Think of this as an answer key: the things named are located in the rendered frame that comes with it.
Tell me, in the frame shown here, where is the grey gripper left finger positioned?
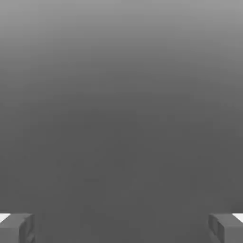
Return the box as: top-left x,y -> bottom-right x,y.
0,213 -> 36,243

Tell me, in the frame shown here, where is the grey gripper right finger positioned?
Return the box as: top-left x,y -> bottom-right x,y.
207,213 -> 243,243

